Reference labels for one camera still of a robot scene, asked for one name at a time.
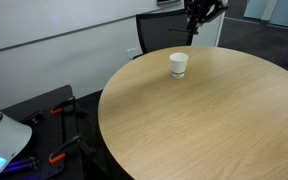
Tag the white paper cup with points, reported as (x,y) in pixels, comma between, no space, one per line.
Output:
(178,64)

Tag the black mesh chair far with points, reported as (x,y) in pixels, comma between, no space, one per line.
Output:
(164,30)

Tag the orange black clamp upper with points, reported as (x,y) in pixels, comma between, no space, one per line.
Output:
(79,111)

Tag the orange black clamp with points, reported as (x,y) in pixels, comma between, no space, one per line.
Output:
(79,111)
(78,141)

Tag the round wooden table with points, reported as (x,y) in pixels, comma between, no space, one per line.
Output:
(226,119)

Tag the orange black clamp lower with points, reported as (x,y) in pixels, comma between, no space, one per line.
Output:
(78,141)

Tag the black mounting plate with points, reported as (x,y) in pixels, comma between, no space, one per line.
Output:
(49,133)

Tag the white wall outlet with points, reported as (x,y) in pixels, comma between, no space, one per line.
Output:
(131,53)

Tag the black camera on stand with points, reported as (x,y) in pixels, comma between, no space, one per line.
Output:
(200,12)

